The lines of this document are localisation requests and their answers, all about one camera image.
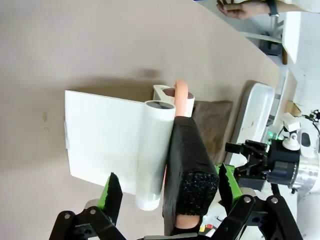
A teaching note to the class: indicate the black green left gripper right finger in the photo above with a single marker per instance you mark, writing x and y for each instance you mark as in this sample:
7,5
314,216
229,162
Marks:
231,192

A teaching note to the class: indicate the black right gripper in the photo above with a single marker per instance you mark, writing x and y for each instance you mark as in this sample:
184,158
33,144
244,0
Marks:
282,162

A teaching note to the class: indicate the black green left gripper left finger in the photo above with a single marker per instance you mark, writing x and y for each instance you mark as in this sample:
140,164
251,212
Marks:
110,200

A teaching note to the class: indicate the brown cloth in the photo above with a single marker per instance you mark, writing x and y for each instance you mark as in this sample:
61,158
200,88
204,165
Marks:
212,125

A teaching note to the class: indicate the pink lint roller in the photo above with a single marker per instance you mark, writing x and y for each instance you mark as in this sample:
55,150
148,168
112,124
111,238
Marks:
186,155

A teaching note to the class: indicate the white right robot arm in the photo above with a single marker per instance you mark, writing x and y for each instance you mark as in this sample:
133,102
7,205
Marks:
308,172

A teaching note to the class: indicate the person's left forearm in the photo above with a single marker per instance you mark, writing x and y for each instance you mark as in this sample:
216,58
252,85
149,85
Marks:
297,5

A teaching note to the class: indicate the person's left hand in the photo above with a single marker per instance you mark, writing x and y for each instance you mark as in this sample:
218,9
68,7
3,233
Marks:
242,10

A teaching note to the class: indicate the silver metal tray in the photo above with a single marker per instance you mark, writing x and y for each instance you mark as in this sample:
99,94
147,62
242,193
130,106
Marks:
252,112

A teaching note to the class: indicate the white folding stand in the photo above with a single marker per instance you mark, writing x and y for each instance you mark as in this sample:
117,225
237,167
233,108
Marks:
105,135

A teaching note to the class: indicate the cardboard box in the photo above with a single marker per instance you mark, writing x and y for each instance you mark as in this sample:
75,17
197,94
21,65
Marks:
292,107

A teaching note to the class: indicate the large white table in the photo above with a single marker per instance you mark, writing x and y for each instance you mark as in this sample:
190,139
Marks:
293,35

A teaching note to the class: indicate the black wristwatch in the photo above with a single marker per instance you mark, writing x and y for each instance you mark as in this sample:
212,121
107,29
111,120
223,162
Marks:
273,7

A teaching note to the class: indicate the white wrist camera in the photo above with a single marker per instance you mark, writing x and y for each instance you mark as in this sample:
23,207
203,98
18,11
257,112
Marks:
291,125

